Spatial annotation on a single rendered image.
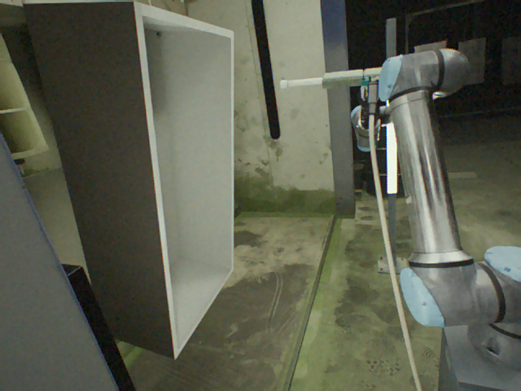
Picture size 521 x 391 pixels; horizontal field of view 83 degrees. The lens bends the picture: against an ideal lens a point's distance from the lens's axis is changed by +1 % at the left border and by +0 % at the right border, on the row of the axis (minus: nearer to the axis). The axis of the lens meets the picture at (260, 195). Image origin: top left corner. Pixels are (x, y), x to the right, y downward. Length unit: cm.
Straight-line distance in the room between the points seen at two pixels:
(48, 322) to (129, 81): 68
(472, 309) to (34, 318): 84
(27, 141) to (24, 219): 175
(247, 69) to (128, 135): 226
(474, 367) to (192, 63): 145
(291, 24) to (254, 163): 134
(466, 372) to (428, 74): 79
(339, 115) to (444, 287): 221
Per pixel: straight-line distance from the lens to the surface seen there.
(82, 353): 34
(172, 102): 153
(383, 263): 248
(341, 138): 291
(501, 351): 105
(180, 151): 156
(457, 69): 101
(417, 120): 91
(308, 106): 291
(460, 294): 88
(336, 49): 286
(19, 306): 29
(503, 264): 94
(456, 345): 108
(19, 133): 201
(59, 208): 238
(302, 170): 305
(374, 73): 126
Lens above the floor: 140
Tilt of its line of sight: 20 degrees down
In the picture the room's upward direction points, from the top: 10 degrees counter-clockwise
